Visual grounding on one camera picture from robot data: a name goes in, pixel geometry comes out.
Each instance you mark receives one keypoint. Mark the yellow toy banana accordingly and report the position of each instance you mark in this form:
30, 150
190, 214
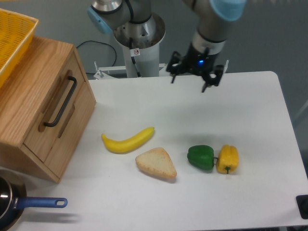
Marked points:
130, 144

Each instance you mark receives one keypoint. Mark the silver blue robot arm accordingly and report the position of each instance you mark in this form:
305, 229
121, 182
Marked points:
216, 17

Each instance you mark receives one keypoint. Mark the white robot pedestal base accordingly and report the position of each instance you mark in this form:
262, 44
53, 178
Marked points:
140, 42

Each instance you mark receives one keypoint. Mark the wooden drawer cabinet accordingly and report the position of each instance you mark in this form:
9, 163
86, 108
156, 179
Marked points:
22, 98

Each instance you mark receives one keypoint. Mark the yellow plastic basket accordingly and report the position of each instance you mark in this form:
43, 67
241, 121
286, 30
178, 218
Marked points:
16, 34

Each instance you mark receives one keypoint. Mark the blue handled frying pan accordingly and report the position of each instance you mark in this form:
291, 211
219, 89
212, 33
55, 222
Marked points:
13, 202

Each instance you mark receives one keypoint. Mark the yellow toy bell pepper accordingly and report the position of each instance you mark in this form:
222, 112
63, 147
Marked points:
228, 159

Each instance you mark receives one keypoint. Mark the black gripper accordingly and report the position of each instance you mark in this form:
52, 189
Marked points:
196, 63

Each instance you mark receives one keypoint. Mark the black corner device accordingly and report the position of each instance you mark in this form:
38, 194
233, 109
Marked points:
302, 203

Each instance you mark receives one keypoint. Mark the green toy bell pepper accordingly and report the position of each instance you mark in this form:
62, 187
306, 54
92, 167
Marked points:
201, 157

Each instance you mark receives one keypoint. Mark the triangular toy bread slice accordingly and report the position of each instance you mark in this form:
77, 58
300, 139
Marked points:
156, 162

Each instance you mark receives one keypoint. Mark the wooden bottom drawer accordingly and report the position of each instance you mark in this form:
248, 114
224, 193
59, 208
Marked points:
74, 126

